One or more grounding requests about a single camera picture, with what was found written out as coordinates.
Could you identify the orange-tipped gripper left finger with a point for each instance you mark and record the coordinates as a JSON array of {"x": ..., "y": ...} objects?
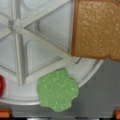
[{"x": 5, "y": 113}]

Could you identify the orange-tipped gripper right finger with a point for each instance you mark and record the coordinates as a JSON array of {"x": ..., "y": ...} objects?
[{"x": 117, "y": 114}]

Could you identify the brown toast slice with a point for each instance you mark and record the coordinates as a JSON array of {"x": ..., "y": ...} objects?
[{"x": 96, "y": 29}]

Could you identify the red tomato piece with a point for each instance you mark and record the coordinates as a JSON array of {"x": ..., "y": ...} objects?
[{"x": 2, "y": 86}]

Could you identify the green lettuce piece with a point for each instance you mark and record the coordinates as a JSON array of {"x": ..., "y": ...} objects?
[{"x": 57, "y": 90}]

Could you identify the white divided round tray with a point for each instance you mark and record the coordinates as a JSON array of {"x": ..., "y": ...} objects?
[{"x": 35, "y": 40}]

